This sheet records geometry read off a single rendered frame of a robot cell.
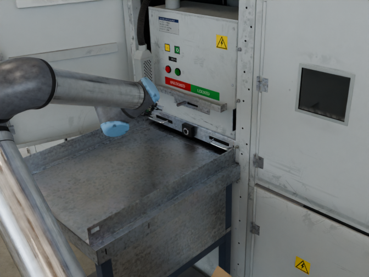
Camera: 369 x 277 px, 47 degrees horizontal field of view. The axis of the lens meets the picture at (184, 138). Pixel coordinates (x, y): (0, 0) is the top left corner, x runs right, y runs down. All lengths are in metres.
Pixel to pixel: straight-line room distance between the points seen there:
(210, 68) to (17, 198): 1.01
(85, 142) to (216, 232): 0.67
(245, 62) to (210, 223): 0.64
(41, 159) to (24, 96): 0.87
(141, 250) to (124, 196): 0.20
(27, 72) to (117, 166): 0.85
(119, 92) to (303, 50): 0.57
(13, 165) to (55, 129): 1.10
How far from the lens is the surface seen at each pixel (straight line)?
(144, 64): 1.87
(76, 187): 1.65
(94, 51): 1.96
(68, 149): 1.86
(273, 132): 1.52
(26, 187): 0.95
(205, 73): 1.74
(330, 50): 1.33
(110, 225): 1.37
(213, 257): 2.11
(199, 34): 1.72
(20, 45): 1.92
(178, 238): 1.62
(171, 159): 1.76
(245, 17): 1.50
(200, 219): 1.67
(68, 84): 1.06
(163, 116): 1.99
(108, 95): 1.20
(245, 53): 1.53
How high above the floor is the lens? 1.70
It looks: 27 degrees down
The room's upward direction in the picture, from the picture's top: 2 degrees counter-clockwise
